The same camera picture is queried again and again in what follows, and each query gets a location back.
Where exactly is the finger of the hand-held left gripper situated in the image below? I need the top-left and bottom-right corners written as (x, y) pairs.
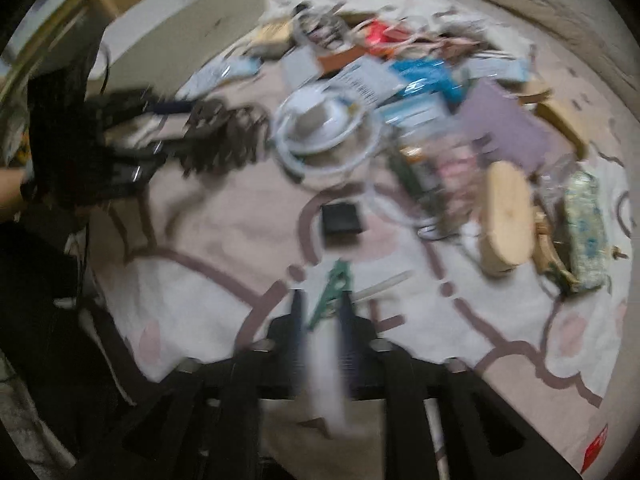
top-left (102, 87), bottom-right (201, 121)
top-left (105, 140), bottom-right (198, 186)

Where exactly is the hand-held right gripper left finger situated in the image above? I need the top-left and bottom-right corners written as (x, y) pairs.
top-left (70, 287), bottom-right (308, 480)

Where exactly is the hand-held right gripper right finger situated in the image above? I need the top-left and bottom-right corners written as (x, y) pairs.
top-left (340, 290), bottom-right (583, 480)

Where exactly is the green clothespin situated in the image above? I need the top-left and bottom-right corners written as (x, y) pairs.
top-left (306, 259), bottom-right (353, 331)

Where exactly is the small black square case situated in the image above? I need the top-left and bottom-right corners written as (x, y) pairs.
top-left (320, 201), bottom-right (362, 236)

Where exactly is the red wrapper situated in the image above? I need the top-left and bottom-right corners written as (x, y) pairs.
top-left (367, 20), bottom-right (406, 48)

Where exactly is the person's left forearm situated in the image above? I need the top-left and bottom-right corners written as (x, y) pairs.
top-left (0, 167), bottom-right (31, 211)

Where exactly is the white plastic case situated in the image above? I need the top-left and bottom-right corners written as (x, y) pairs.
top-left (282, 50), bottom-right (331, 91)

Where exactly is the white tube coil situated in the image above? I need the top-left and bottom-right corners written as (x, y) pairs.
top-left (272, 85), bottom-right (386, 186)

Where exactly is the person's dark clothing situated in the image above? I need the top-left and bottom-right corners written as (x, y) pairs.
top-left (0, 200), bottom-right (151, 480)

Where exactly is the clear plastic bag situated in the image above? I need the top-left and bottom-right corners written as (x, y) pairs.
top-left (400, 130), bottom-right (481, 231)

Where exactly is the brown leather card holder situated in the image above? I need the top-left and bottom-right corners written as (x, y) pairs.
top-left (317, 50), bottom-right (361, 73)

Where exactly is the round wooden box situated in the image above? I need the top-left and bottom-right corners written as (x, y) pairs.
top-left (477, 160), bottom-right (536, 276)

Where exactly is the large white blue medicine packet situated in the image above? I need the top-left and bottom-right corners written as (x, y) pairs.
top-left (332, 55), bottom-right (406, 111)

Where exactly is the green floral pouch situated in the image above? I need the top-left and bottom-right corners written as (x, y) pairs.
top-left (562, 170), bottom-right (611, 293)

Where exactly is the red label tag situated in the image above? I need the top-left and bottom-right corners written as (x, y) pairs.
top-left (582, 425), bottom-right (608, 468)

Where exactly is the patterned drawstring pouch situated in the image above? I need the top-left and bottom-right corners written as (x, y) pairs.
top-left (295, 7), bottom-right (351, 51)

